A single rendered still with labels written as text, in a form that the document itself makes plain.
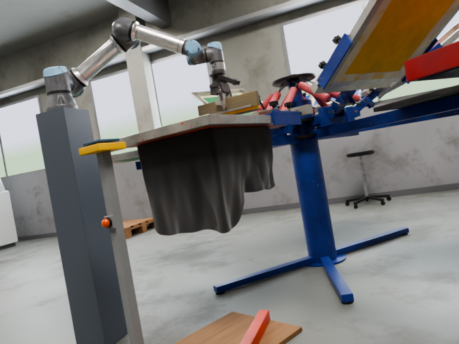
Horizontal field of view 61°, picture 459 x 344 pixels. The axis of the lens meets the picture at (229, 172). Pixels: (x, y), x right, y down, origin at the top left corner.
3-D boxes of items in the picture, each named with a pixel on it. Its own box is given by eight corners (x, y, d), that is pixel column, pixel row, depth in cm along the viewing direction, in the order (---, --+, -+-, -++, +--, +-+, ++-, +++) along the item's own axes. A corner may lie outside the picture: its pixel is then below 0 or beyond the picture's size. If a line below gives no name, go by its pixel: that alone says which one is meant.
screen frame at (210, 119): (210, 124, 142) (207, 114, 142) (110, 149, 176) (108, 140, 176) (300, 122, 207) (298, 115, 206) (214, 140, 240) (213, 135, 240)
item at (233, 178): (231, 231, 156) (213, 127, 155) (223, 231, 158) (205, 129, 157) (283, 209, 193) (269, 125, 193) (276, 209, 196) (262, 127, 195)
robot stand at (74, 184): (77, 350, 194) (35, 114, 192) (100, 333, 211) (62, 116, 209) (106, 351, 188) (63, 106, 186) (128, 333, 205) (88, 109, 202)
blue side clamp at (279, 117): (274, 125, 181) (272, 110, 181) (266, 127, 184) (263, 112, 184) (302, 124, 206) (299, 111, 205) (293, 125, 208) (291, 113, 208)
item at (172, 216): (228, 234, 154) (210, 127, 153) (150, 237, 180) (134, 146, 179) (232, 232, 157) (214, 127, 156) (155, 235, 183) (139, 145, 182)
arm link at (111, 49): (46, 81, 203) (125, 13, 200) (60, 87, 218) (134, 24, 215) (61, 99, 203) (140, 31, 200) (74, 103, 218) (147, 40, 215)
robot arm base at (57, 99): (39, 114, 193) (35, 94, 193) (62, 115, 207) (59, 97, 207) (63, 107, 187) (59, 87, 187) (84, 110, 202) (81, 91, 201)
